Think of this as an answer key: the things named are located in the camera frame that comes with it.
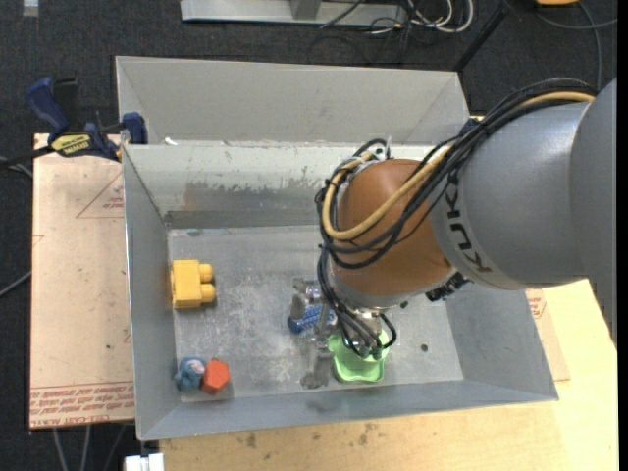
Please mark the light green wavy cup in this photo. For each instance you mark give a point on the light green wavy cup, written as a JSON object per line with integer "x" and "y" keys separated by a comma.
{"x": 355, "y": 368}

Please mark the blue toy figure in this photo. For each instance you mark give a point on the blue toy figure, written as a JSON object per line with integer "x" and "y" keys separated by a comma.
{"x": 189, "y": 375}

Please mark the yellow toy building block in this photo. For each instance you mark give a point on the yellow toy building block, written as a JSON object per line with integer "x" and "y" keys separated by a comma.
{"x": 189, "y": 285}

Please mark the grey metal bin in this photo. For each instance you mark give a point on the grey metal bin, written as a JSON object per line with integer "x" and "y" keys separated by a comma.
{"x": 255, "y": 282}

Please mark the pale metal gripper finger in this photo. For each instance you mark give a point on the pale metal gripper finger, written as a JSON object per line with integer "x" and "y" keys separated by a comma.
{"x": 320, "y": 367}
{"x": 299, "y": 306}

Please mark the blue and white dotted toy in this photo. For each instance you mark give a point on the blue and white dotted toy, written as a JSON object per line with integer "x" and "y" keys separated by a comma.
{"x": 306, "y": 320}

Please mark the orange-red hexagonal block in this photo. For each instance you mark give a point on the orange-red hexagonal block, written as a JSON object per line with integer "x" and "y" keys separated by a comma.
{"x": 215, "y": 376}

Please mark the brown cardboard board red print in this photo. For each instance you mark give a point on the brown cardboard board red print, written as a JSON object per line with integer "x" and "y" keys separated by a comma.
{"x": 78, "y": 282}

